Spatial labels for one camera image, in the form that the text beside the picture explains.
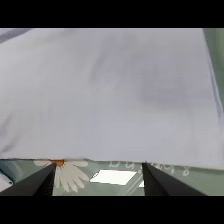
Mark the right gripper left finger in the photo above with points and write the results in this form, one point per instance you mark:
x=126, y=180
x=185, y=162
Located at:
x=35, y=185

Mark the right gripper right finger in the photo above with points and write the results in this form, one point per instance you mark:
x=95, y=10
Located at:
x=165, y=183

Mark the light blue shirt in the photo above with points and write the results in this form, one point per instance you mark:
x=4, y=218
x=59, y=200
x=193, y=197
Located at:
x=110, y=93

